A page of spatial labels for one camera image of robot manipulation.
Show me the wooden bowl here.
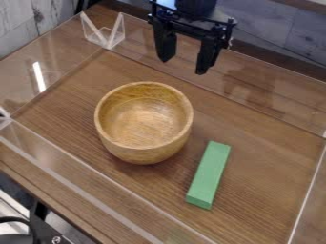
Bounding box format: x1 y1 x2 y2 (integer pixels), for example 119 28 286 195
95 81 194 165

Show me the clear acrylic corner bracket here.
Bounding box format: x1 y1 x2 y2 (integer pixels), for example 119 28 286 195
80 12 124 50

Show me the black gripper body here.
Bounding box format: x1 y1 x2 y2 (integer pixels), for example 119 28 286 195
150 0 237 49

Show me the clear acrylic tray wall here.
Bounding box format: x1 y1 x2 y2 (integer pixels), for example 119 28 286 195
0 119 218 244

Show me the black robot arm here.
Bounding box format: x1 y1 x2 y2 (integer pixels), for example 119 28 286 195
148 0 237 75

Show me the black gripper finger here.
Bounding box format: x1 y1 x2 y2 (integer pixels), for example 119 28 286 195
195 36 222 75
152 18 177 62

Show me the black table frame bracket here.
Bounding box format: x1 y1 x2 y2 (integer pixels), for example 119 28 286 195
30 201 74 244

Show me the green rectangular stick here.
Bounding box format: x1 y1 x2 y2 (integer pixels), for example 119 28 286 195
186 141 231 210

